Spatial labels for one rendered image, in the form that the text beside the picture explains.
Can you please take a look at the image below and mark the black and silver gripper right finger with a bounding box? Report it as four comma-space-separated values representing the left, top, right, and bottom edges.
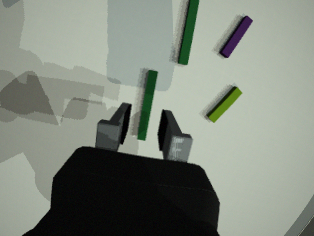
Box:
157, 109, 193, 163

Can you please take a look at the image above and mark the dark green rod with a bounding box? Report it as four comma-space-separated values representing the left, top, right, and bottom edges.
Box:
137, 70, 158, 141
178, 0, 199, 65

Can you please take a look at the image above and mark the purple rod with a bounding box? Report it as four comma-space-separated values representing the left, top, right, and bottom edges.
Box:
219, 16, 253, 58

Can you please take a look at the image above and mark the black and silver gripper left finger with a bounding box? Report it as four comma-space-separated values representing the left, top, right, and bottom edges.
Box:
95, 102, 132, 152

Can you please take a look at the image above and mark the lime green rod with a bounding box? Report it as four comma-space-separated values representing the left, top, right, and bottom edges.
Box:
206, 86, 242, 123

